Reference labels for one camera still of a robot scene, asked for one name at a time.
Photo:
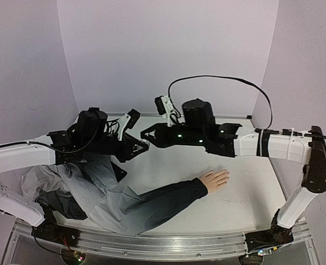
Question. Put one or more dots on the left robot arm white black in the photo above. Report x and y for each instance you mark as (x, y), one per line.
(91, 132)

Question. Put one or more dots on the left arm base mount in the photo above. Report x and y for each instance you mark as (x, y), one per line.
(67, 237)

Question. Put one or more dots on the aluminium back table rail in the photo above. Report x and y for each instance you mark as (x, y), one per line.
(248, 117)

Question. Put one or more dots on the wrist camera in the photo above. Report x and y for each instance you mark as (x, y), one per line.
(167, 110)
(127, 121)

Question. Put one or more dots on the aluminium table rail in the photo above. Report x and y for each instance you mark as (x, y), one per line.
(248, 117)
(285, 186)

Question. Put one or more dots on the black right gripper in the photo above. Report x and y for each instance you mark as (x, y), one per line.
(159, 135)

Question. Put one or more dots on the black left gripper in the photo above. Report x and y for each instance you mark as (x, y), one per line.
(126, 152)

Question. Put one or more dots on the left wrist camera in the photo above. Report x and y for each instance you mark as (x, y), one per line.
(127, 121)

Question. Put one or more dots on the clear nail polish bottle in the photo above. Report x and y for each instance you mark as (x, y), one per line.
(146, 143)

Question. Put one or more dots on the aluminium front rail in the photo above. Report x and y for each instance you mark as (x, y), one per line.
(167, 243)

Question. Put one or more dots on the aluminium right table rail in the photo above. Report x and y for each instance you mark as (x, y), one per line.
(285, 186)

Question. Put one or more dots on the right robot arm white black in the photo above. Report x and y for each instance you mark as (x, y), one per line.
(231, 140)

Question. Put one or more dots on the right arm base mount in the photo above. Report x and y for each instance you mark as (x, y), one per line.
(275, 236)

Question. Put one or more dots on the grey black jacket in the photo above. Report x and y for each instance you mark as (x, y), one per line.
(90, 190)

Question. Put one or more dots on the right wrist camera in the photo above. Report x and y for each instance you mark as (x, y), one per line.
(167, 110)

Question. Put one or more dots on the mannequin hand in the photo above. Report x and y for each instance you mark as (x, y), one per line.
(214, 180)

